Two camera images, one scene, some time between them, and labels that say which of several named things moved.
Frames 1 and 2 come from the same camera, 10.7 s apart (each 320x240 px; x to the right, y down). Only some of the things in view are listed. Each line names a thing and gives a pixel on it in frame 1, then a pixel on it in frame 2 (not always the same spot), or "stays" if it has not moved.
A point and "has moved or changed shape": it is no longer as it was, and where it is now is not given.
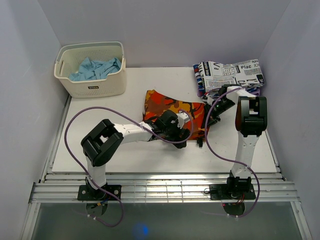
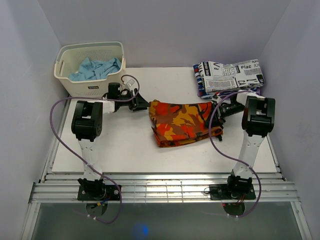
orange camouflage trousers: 155,103 has moved or changed shape
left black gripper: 176,138 to 138,104
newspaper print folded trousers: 247,73 stays
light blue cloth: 90,70 stays
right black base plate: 220,192 stays
